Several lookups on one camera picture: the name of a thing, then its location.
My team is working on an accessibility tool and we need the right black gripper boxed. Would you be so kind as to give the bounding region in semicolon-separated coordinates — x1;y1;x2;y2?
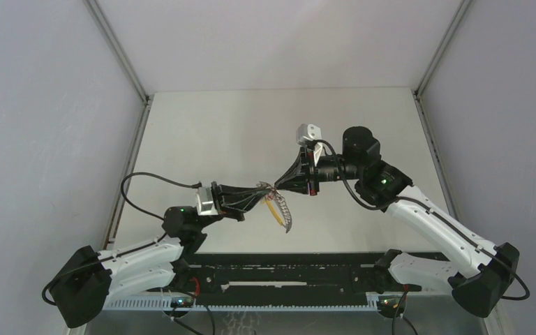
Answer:
274;146;362;196

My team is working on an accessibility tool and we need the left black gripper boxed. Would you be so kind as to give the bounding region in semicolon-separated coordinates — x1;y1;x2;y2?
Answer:
193;181;269;232

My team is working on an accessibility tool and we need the metal keyring with small rings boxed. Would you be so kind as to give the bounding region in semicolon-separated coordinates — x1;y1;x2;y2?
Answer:
257;181;293;234

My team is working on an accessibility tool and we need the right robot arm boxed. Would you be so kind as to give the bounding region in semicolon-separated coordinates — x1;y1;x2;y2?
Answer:
275;124;520;318

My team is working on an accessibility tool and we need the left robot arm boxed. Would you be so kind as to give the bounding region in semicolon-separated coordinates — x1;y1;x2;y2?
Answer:
41;183;273;328

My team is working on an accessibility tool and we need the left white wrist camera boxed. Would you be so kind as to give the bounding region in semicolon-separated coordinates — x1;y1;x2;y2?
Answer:
195;186;218;216

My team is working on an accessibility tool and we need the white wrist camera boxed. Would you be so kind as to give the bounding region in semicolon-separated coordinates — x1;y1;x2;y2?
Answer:
296;124;324;167
195;186;218;216

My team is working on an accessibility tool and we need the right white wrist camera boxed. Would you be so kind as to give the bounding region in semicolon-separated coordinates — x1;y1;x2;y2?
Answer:
296;124;324;167

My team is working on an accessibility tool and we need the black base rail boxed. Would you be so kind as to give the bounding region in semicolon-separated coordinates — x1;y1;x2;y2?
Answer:
145;251;424;308

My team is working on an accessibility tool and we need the left aluminium frame post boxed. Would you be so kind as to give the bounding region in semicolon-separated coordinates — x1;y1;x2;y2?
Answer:
66;0;154;335

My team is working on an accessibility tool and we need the aluminium frame post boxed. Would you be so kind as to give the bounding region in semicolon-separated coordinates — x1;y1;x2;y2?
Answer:
66;0;154;335
412;0;514;335

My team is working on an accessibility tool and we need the left camera cable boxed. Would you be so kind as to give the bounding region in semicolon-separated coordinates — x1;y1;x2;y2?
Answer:
41;172;203;307

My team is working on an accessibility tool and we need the camera cable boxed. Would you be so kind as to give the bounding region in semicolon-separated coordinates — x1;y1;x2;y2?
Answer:
316;138;531;302
41;172;203;307

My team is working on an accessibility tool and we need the white cable duct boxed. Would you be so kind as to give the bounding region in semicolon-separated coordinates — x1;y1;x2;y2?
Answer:
91;295;389;312

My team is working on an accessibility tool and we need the right camera cable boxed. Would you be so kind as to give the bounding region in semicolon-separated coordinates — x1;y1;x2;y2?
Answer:
316;138;531;302

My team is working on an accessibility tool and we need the right aluminium frame post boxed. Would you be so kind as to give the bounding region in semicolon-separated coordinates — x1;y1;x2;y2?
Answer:
412;0;514;335

